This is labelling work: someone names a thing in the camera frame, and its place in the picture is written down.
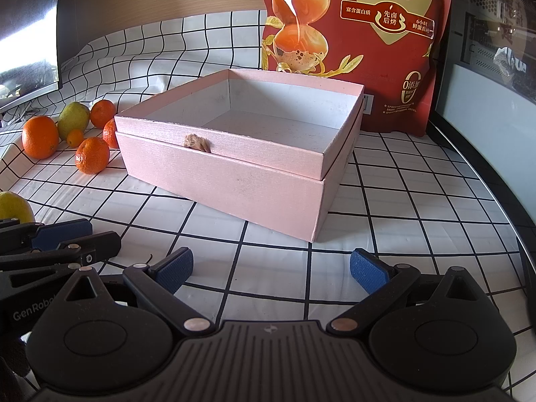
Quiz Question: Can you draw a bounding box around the red snack bag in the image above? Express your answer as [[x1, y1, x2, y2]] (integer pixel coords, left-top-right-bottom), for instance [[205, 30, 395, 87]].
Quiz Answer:
[[261, 0, 452, 136]]

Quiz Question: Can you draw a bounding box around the yellow green pear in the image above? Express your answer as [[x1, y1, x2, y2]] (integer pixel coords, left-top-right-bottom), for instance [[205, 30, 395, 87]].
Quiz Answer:
[[0, 192, 35, 223]]

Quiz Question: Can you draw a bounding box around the curved monitor left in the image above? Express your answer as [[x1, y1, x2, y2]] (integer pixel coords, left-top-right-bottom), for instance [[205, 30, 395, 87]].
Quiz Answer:
[[0, 0, 61, 113]]

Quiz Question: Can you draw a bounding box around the tiny kumquat orange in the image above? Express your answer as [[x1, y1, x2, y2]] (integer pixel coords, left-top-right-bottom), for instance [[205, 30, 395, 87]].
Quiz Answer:
[[65, 128, 84, 149]]

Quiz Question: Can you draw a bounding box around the computer case right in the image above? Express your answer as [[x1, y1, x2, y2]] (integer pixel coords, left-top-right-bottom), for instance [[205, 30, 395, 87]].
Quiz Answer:
[[425, 0, 536, 235]]

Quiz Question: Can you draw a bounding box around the mandarin orange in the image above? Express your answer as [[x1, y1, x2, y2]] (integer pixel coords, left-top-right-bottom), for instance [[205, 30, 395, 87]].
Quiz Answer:
[[90, 99, 116, 129], [75, 137, 110, 174]]

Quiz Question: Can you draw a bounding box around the large orange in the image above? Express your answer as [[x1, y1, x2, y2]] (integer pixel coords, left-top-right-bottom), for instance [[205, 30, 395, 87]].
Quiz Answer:
[[22, 116, 59, 160]]

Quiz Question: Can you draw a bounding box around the white grid tablecloth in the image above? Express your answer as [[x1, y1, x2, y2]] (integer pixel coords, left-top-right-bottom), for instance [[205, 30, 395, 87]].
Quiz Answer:
[[0, 8, 536, 402]]

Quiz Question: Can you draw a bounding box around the pink gift box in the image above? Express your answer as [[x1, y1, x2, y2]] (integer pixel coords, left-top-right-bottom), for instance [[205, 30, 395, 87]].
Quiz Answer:
[[115, 69, 364, 242]]

